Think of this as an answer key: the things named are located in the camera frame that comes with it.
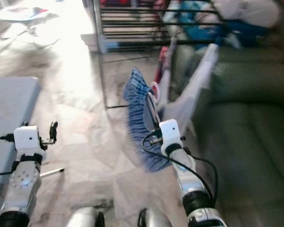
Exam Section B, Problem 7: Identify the dark green leather sofa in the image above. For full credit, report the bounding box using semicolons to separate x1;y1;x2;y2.
170;28;284;227

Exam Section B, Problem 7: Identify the red garment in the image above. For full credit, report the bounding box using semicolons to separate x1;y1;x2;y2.
154;46;171;86

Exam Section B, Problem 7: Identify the black metal drying rack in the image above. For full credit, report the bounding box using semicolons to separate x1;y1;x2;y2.
95;0;256;110

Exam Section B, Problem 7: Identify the silver left robot leg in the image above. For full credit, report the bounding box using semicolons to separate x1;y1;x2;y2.
66;207;105;227

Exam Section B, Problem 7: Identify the silver robot leg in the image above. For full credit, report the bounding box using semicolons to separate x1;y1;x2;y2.
66;207;105;227
137;208;176;227

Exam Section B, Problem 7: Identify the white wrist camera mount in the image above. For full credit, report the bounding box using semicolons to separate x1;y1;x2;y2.
14;125;43;161
159;119;183;154

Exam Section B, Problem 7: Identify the blue checked shirt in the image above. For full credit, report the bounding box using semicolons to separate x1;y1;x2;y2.
123;66;166;173

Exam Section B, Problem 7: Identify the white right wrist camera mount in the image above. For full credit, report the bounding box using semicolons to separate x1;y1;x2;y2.
159;119;183;154

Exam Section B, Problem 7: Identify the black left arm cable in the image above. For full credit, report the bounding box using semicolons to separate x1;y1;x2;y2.
0;135;17;180

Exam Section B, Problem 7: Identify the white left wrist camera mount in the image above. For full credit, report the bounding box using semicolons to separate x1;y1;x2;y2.
14;125;43;161

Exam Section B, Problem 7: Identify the grey folding table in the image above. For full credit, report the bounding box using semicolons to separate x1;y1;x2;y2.
0;77;65;223

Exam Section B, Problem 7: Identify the white fabric bundle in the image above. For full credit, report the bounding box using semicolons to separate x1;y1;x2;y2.
213;0;280;28

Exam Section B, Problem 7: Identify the silver right robot leg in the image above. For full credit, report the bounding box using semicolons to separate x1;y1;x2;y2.
137;208;176;227

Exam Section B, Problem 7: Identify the white garment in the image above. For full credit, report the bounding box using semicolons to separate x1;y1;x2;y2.
161;44;219;128

